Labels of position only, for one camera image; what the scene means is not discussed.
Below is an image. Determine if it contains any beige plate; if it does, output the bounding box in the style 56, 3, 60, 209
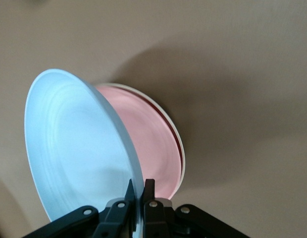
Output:
103, 83, 186, 184

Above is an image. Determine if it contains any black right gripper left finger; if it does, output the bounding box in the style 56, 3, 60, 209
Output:
93, 178, 136, 238

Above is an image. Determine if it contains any pink plate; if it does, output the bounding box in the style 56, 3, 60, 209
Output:
95, 85, 183, 201

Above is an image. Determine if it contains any blue plate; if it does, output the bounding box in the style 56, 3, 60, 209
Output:
24, 68, 147, 238

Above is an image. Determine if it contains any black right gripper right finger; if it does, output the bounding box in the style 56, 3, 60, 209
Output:
143, 178, 174, 238

